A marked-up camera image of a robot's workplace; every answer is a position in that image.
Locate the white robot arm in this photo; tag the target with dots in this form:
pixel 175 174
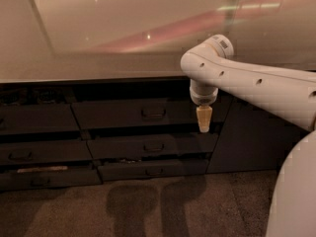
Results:
pixel 286 93

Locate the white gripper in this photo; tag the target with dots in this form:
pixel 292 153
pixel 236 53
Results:
pixel 203 100

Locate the grey cabinet door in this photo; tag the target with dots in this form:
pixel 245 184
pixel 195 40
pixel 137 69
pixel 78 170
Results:
pixel 252 139

